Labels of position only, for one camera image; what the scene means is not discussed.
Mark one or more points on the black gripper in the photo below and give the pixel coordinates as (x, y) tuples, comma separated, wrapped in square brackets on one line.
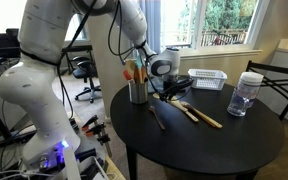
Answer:
[(180, 84)]

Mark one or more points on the long light wooden spatula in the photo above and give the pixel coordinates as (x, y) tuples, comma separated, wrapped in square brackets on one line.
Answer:
[(155, 96)]

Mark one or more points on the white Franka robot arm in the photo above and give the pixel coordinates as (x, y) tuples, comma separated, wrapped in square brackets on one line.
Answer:
[(34, 93)]

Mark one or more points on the small dark wooden spoon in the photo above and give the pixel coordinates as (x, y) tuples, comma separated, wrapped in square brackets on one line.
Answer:
[(157, 117)]

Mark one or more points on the silver utensil holder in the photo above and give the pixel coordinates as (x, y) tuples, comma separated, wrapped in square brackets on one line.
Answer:
[(138, 93)]

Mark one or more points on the dark-headed wooden spoon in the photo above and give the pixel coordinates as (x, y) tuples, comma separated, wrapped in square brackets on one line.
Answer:
[(210, 122)]

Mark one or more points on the blue cloth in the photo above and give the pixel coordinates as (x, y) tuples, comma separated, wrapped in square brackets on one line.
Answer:
[(154, 86)]

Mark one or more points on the short light wooden spatula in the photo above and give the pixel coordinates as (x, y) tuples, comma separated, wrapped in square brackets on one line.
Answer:
[(192, 117)]

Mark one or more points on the teal silicone spatula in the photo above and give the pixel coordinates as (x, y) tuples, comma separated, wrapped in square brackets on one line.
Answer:
[(139, 63)]

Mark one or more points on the white plastic basket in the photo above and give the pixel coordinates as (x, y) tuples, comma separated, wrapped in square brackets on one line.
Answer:
[(207, 80)]

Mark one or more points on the red silicone spatula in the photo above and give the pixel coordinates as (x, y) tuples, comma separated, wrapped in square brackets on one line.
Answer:
[(127, 75)]

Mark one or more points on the clear glass mug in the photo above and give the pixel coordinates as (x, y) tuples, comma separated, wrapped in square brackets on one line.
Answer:
[(237, 106)]

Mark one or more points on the blue curtain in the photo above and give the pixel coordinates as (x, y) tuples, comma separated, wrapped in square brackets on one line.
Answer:
[(154, 23)]

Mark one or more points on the white framed window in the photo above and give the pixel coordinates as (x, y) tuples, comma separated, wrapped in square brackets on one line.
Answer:
[(197, 23)]

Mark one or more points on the black orange bar clamp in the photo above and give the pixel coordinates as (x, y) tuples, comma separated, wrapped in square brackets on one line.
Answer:
[(104, 141), (90, 121), (97, 129)]

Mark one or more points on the black table leg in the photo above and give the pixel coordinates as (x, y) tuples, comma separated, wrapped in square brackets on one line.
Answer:
[(247, 176), (132, 165)]

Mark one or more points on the wooden deck railing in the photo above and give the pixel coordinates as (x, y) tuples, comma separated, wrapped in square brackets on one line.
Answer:
[(224, 36)]

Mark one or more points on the clear plastic jar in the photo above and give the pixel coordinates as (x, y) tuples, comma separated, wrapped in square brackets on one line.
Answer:
[(249, 86)]

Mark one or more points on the black office chair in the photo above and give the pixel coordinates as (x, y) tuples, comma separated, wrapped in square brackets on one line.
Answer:
[(85, 71)]

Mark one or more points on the black desk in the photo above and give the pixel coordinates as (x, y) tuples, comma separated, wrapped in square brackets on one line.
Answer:
[(84, 49)]

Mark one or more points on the black dining chair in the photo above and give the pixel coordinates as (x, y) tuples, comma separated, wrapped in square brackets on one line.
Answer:
[(270, 67)]

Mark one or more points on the black laptop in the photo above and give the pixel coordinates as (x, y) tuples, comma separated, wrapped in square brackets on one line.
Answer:
[(2, 41)]

